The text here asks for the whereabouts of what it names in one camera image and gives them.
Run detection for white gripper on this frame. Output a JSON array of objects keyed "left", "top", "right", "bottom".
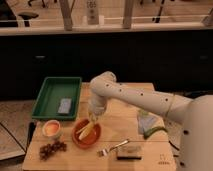
[{"left": 88, "top": 99, "right": 106, "bottom": 122}]

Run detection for yellow banana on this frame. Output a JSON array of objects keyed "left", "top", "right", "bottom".
[{"left": 77, "top": 122, "right": 95, "bottom": 140}]

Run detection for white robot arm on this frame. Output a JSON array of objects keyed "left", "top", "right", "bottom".
[{"left": 88, "top": 71, "right": 213, "bottom": 171}]

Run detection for orange red bowl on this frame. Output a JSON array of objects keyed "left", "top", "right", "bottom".
[{"left": 71, "top": 119, "right": 101, "bottom": 149}]

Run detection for blue grey sponge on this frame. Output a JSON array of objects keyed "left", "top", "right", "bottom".
[{"left": 58, "top": 98, "right": 72, "bottom": 114}]

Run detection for silver fork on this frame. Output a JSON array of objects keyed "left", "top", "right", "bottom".
[{"left": 97, "top": 139, "right": 130, "bottom": 157}]

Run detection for green plastic tray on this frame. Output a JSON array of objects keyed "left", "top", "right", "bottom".
[{"left": 32, "top": 77, "right": 82, "bottom": 120}]

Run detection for white cup orange inside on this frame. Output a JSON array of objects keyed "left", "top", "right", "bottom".
[{"left": 42, "top": 120, "right": 61, "bottom": 139}]

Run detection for brown scrub sponge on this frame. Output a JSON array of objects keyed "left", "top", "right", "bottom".
[{"left": 116, "top": 145, "right": 142, "bottom": 160}]

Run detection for green cucumber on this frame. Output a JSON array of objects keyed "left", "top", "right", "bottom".
[{"left": 143, "top": 126, "right": 167, "bottom": 139}]

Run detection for bunch of purple grapes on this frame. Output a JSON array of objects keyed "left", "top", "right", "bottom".
[{"left": 39, "top": 141, "right": 67, "bottom": 160}]

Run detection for black cable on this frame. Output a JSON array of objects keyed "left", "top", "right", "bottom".
[{"left": 168, "top": 139, "right": 181, "bottom": 151}]

